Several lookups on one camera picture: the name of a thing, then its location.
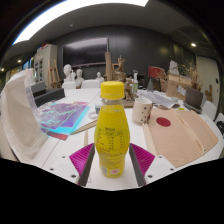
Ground black wall screen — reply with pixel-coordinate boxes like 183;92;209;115
62;37;110;68

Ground long ceiling light panel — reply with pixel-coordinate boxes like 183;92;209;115
12;0;150;46

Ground yellow drink bottle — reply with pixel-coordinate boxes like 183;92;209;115
93;80;131;179

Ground long wooden paintbrush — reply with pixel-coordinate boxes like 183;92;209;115
83;129;90;148

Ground newspaper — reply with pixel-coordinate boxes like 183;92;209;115
138;89;179;109

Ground white dotted mug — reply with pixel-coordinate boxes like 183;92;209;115
131;97;154;125

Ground white plaster sculpture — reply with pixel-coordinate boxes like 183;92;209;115
168;59;181;76

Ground wooden wall figure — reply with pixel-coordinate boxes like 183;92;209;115
204;84;214;103

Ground white tape roll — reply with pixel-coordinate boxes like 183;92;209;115
87;111;100;121

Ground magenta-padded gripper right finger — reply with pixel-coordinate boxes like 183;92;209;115
128;142;178;188

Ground red box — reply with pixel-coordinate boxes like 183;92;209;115
147;65;166;80

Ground black bag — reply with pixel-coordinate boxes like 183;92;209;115
215;119;224;136

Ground small white jar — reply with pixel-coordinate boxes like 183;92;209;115
94;101;103;115

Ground white cabinet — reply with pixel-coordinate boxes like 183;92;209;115
33;43;59;84

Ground cardboard box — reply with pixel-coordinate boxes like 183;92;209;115
165;73;193;101

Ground flat round red coaster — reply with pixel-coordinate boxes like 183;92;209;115
155;116;172;128

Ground white foam wrap bag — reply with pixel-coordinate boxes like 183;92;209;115
0;69;49;161

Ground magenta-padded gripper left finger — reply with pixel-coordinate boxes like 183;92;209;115
42;142;97;188

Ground black flat box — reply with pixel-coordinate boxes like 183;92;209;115
33;87;66;108

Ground white plaster busts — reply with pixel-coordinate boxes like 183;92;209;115
62;63;105;88

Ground wooden easel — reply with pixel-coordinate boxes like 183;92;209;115
47;59;63;89
104;51;120;83

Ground recessed ceiling spotlights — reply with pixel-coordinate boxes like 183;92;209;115
0;41;198;74

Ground dark grey flat box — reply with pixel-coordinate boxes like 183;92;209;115
30;81;47;97

